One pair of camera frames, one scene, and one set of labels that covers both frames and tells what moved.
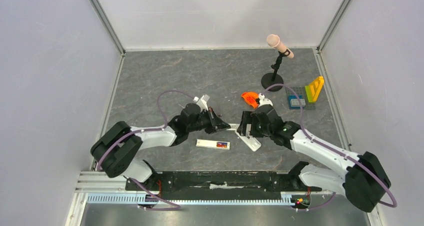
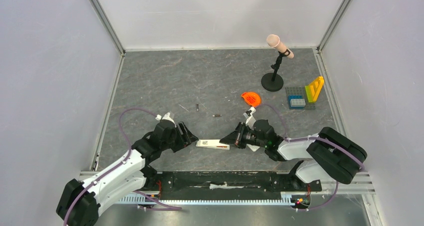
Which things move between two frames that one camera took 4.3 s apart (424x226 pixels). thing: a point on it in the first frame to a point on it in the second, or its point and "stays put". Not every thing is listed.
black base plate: x=163 y=181 stays put
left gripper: x=215 y=123 to x=185 y=139
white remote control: x=211 y=144 stays put
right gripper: x=251 y=123 to x=239 y=137
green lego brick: x=309 y=94 stays put
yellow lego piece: x=316 y=86 stays put
